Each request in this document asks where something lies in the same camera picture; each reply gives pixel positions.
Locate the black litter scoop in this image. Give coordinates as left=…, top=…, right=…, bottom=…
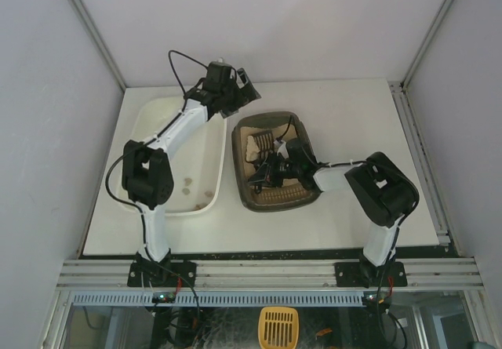
left=247, top=130, right=275, bottom=172

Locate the dark brown litter box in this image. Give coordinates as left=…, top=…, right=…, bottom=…
left=231, top=111, right=321, bottom=213

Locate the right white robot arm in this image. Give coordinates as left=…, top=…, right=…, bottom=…
left=247, top=137, right=420, bottom=268

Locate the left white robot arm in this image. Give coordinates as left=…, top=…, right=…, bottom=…
left=122, top=61, right=260, bottom=263

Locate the litter clump in scoop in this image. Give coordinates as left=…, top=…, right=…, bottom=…
left=246, top=136, right=260, bottom=163

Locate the yellow litter scoop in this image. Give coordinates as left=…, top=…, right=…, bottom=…
left=258, top=306, right=300, bottom=349

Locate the white plastic tray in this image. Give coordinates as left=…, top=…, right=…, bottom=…
left=124, top=96, right=227, bottom=217

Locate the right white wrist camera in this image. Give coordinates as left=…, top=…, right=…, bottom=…
left=274, top=138, right=289, bottom=159

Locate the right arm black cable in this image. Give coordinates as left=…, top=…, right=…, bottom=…
left=280, top=115, right=297, bottom=142

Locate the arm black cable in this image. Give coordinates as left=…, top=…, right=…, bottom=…
left=280, top=115, right=297, bottom=142
left=167, top=49, right=211, bottom=97

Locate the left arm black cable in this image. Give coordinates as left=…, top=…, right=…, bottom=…
left=167, top=49, right=211, bottom=97

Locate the grey slotted cable duct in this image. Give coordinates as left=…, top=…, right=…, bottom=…
left=73, top=290, right=365, bottom=307

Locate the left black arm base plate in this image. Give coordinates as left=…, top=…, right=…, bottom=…
left=126, top=259, right=197, bottom=288

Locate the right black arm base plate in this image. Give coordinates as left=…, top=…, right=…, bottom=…
left=334, top=261, right=408, bottom=288

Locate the aluminium front rail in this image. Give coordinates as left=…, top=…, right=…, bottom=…
left=56, top=258, right=483, bottom=291

